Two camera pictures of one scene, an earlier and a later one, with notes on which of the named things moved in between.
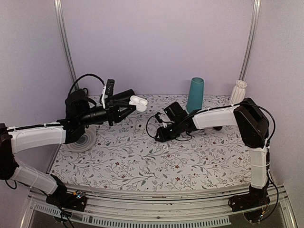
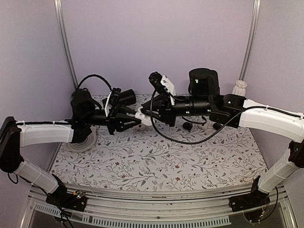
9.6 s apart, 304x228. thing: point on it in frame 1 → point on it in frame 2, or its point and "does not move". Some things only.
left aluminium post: (59, 15) does not move
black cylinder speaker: (126, 94) does not move
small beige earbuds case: (139, 126) does not move
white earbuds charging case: (141, 103) → (145, 119)
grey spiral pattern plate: (83, 142) does not move
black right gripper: (163, 137) → (163, 104)
